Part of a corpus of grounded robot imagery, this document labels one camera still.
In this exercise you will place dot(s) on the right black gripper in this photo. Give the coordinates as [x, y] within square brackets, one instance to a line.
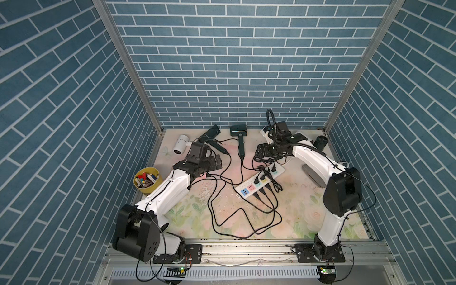
[265, 150]

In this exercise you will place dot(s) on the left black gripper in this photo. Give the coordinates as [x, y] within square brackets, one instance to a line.
[213, 166]

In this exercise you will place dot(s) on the white power strip coloured sockets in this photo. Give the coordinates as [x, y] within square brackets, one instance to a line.
[256, 182]

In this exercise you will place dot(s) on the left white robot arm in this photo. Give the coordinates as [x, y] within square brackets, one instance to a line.
[141, 228]

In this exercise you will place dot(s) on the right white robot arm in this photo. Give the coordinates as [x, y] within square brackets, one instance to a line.
[343, 190]

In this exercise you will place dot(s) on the dark green dryer angled nozzle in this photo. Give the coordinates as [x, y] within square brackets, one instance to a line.
[210, 138]

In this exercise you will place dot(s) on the white hair dryer far left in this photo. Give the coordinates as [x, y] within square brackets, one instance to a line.
[182, 143]

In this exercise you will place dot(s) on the dark green dryer right corner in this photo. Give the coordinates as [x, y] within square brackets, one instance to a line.
[320, 142]

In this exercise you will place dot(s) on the dark green dryer centre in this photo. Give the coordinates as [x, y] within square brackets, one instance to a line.
[240, 131]

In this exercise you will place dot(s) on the yellow cup of pens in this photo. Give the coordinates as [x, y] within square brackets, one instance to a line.
[147, 180]

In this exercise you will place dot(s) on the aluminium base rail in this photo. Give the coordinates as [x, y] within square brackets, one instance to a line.
[257, 262]

